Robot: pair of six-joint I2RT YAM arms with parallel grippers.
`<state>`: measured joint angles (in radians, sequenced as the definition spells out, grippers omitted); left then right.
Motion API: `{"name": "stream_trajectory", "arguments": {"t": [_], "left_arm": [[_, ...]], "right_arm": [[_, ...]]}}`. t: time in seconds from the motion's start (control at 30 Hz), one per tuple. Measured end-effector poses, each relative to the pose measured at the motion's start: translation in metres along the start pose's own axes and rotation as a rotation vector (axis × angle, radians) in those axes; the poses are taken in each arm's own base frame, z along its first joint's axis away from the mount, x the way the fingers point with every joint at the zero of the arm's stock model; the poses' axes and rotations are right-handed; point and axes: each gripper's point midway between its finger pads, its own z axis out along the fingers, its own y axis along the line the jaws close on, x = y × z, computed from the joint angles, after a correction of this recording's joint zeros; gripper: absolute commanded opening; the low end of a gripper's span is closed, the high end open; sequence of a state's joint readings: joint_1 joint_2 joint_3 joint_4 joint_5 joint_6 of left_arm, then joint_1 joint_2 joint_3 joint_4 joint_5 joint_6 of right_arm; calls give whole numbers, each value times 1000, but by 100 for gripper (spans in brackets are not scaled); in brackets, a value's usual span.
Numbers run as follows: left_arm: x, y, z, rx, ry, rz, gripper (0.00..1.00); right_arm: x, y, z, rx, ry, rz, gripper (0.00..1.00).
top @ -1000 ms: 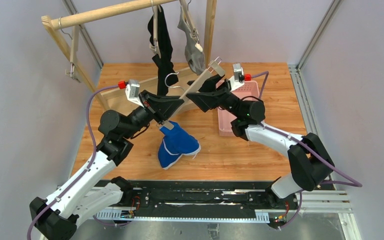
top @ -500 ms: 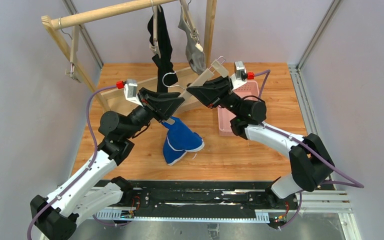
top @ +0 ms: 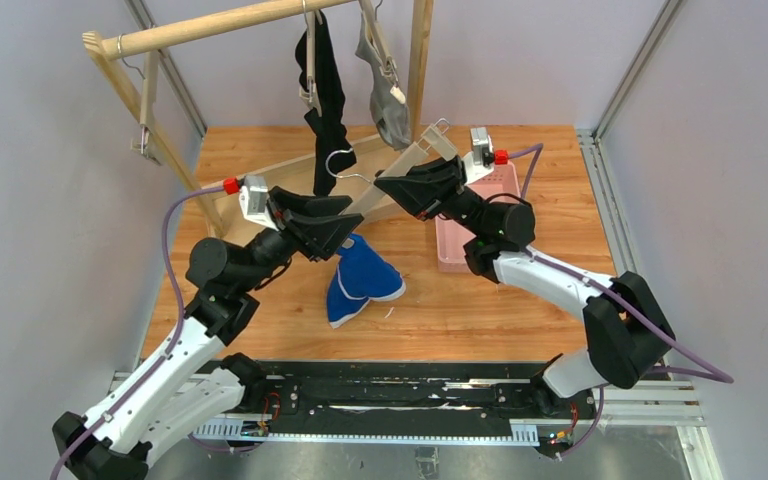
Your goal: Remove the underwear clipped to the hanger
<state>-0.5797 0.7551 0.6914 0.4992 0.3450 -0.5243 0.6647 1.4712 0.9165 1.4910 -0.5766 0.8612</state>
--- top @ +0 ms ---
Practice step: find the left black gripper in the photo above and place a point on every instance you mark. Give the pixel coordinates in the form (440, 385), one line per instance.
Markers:
(288, 216)

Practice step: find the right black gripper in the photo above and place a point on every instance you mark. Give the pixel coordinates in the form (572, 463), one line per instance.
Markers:
(451, 187)

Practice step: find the wooden clip hanger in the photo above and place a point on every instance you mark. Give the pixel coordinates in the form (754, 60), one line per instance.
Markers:
(373, 204)

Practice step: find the blue white underwear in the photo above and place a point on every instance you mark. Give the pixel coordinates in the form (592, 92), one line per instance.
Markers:
(361, 276)

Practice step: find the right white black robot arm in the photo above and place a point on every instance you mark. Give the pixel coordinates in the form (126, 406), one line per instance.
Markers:
(625, 328)

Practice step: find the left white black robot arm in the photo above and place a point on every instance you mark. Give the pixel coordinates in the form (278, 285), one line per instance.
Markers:
(126, 433)

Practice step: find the black underwear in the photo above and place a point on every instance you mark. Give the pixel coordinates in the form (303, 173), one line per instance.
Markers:
(327, 126)

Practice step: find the grey underwear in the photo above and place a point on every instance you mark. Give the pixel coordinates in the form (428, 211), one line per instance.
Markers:
(387, 104)

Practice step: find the wooden hanger with grey underwear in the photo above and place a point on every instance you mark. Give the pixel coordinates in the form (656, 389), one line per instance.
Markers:
(388, 66)

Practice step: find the wooden hanger with black underwear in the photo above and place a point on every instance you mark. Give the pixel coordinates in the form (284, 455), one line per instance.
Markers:
(309, 93)

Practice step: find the empty wooden hanger left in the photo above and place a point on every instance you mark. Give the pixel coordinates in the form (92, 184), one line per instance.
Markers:
(149, 74)

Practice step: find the wooden clothes rack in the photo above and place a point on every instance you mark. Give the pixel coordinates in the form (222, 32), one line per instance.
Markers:
(240, 66)

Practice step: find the pink plastic basket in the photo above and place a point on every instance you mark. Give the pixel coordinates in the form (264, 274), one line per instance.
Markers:
(451, 237)

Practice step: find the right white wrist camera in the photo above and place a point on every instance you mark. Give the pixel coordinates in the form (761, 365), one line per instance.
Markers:
(479, 162)

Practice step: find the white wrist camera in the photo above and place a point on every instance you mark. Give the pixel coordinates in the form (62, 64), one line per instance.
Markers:
(253, 200)
(479, 162)

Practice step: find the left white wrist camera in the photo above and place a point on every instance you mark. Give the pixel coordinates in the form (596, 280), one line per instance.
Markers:
(253, 200)

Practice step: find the aluminium frame post right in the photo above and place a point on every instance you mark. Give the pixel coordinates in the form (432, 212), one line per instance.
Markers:
(595, 152)

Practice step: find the aluminium frame post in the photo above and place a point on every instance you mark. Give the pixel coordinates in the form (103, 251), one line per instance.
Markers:
(144, 19)
(595, 152)

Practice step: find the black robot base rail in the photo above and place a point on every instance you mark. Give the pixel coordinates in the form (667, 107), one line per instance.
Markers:
(397, 401)

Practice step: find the aluminium frame post left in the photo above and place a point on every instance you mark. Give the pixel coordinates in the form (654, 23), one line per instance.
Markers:
(144, 19)

